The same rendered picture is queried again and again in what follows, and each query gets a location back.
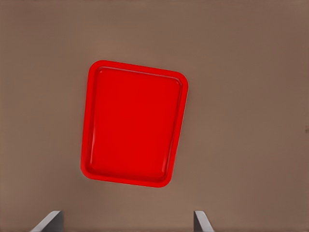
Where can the red rectangular plastic tray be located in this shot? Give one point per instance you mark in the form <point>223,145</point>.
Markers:
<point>135,123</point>

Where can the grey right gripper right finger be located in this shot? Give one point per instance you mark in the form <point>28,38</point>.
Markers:
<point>201,223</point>

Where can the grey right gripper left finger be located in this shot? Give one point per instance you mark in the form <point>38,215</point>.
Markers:
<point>49,222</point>

